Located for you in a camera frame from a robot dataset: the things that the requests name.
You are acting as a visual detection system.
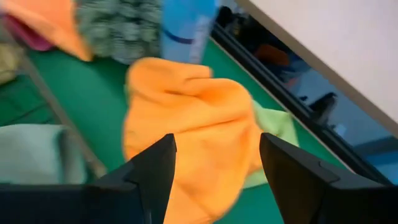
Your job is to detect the green table mat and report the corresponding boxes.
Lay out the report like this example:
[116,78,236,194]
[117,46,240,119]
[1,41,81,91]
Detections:
[0,39,355,224]

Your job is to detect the black aluminium table frame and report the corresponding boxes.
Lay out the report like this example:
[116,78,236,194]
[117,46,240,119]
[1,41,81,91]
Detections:
[210,23,392,187]

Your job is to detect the olive microfiber towel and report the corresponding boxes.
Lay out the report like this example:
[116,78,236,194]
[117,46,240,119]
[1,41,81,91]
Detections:
[0,123,88,185]

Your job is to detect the light blue plastic bottle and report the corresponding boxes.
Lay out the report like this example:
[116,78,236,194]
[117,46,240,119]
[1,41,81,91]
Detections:
[159,0,220,65]

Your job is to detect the yellow microfiber towel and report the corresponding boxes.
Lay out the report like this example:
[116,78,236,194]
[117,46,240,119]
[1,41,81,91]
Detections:
[0,42,24,85]

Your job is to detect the pink microfiber towel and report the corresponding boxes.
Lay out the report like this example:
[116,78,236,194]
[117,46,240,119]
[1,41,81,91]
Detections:
[4,14,55,52]

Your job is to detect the orange microfiber towel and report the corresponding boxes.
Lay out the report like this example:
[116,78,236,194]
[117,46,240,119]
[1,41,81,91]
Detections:
[123,57,265,224]
[0,0,94,62]

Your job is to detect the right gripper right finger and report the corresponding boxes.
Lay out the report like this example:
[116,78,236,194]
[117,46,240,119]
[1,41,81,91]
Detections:
[259,132,398,224]

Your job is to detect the grey-green spiky ball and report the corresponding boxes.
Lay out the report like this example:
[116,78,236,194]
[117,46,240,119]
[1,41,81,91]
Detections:
[76,0,164,65]

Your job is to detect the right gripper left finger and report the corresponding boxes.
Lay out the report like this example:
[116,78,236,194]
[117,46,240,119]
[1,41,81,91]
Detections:
[0,133,177,224]

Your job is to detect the lime green microfiber towel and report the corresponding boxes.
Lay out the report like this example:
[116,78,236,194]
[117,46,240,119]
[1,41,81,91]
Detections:
[242,99,300,190]

